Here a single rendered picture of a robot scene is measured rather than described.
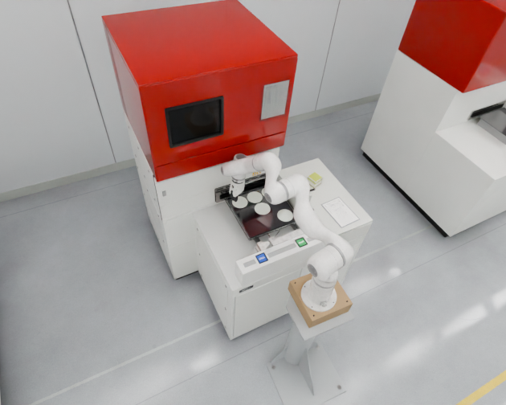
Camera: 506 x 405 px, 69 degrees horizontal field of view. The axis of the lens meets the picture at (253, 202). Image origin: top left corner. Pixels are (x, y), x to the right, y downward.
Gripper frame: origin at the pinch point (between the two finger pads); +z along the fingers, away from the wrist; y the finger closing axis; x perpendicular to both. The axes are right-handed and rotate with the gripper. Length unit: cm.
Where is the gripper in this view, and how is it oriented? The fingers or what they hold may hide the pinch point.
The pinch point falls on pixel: (234, 198)
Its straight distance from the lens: 230.4
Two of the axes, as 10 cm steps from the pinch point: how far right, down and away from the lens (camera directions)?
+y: 5.7, -4.9, 6.6
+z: -1.4, 7.3, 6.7
